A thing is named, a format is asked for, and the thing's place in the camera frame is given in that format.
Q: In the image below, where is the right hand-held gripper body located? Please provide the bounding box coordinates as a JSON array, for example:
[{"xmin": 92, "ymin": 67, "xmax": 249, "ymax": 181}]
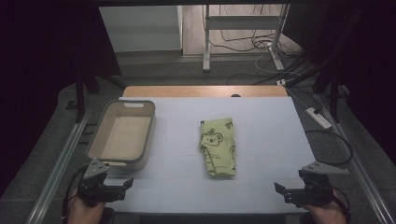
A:
[{"xmin": 292, "ymin": 161, "xmax": 350, "ymax": 208}]

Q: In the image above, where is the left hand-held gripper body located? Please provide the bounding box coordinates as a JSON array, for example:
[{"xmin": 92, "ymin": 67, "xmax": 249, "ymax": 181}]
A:
[{"xmin": 77, "ymin": 158, "xmax": 126, "ymax": 207}]

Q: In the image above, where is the beige storage basket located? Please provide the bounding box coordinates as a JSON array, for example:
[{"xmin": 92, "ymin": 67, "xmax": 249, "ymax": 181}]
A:
[{"xmin": 86, "ymin": 99, "xmax": 157, "ymax": 172}]

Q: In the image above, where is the green printed cloth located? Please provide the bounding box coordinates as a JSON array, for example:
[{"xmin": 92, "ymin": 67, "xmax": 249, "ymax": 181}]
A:
[{"xmin": 199, "ymin": 117, "xmax": 237, "ymax": 179}]

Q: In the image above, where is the person's right hand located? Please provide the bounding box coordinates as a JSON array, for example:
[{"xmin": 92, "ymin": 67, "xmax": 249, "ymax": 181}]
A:
[{"xmin": 302, "ymin": 188, "xmax": 347, "ymax": 224}]

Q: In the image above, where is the person's left hand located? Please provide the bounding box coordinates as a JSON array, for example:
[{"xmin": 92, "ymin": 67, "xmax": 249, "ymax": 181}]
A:
[{"xmin": 66, "ymin": 188, "xmax": 107, "ymax": 224}]

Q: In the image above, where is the white table mat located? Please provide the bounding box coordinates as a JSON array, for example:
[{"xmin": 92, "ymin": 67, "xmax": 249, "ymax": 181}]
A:
[{"xmin": 105, "ymin": 96, "xmax": 338, "ymax": 215}]

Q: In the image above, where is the white power strip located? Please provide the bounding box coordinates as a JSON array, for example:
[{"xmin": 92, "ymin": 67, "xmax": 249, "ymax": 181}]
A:
[{"xmin": 305, "ymin": 106, "xmax": 333, "ymax": 131}]

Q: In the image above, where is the black metal stand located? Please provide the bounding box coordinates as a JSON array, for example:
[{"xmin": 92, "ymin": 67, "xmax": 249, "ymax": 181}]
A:
[
  {"xmin": 285, "ymin": 52, "xmax": 349, "ymax": 124},
  {"xmin": 73, "ymin": 62, "xmax": 127, "ymax": 124}
]

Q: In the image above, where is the white panel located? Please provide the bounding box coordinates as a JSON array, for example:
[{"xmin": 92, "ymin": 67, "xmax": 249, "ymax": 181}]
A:
[{"xmin": 98, "ymin": 5, "xmax": 184, "ymax": 54}]

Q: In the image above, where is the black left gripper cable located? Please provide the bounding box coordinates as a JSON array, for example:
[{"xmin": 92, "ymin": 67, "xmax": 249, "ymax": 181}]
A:
[{"xmin": 61, "ymin": 165, "xmax": 89, "ymax": 224}]

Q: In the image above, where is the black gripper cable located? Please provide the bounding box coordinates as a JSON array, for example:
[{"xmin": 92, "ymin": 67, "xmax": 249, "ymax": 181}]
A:
[
  {"xmin": 330, "ymin": 186, "xmax": 353, "ymax": 224},
  {"xmin": 61, "ymin": 165, "xmax": 89, "ymax": 224}
]

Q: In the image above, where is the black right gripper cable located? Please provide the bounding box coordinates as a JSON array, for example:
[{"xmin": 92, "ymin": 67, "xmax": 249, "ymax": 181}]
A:
[{"xmin": 330, "ymin": 186, "xmax": 353, "ymax": 224}]

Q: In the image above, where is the aluminium rail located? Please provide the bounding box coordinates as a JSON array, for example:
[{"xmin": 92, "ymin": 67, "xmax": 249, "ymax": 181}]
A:
[
  {"xmin": 25, "ymin": 111, "xmax": 92, "ymax": 224},
  {"xmin": 314, "ymin": 92, "xmax": 396, "ymax": 224}
]

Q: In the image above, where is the black looped floor cable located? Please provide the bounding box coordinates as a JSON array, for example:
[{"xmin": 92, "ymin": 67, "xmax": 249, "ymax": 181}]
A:
[{"xmin": 304, "ymin": 129, "xmax": 355, "ymax": 166}]

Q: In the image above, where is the tangle of floor cables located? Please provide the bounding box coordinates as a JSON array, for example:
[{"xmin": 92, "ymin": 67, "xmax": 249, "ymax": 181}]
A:
[{"xmin": 207, "ymin": 4, "xmax": 309, "ymax": 87}]

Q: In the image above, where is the white metal stand frame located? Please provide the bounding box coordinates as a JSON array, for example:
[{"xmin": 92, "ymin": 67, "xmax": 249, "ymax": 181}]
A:
[{"xmin": 202, "ymin": 3, "xmax": 291, "ymax": 74}]

